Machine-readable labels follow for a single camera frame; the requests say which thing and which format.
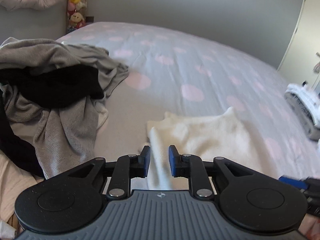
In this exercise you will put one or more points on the folded white grey clothes stack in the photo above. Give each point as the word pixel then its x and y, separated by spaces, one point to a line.
pixel 305 103

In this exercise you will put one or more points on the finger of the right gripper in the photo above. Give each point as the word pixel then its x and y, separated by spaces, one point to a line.
pixel 299 184

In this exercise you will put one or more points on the grey ribbed garment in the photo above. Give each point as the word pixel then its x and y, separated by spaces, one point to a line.
pixel 63 138

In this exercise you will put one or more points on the dark wall socket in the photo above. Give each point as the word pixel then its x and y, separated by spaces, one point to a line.
pixel 89 19

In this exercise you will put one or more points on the cream knit sweater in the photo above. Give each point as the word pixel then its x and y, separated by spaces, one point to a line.
pixel 224 135

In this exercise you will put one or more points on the black knit garment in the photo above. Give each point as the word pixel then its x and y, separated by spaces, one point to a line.
pixel 55 88

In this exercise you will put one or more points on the white door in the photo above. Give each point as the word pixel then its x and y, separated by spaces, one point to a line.
pixel 301 60

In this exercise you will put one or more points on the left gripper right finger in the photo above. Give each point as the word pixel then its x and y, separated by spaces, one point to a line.
pixel 191 167

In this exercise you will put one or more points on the plush toy storage column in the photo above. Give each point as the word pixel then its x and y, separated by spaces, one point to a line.
pixel 76 14

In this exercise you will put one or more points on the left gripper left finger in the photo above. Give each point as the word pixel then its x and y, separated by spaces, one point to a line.
pixel 123 170

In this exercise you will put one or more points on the white fluffy garment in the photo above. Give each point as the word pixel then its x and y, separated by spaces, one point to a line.
pixel 102 114

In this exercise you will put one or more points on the pink dotted bed sheet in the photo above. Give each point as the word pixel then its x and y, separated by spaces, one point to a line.
pixel 174 72

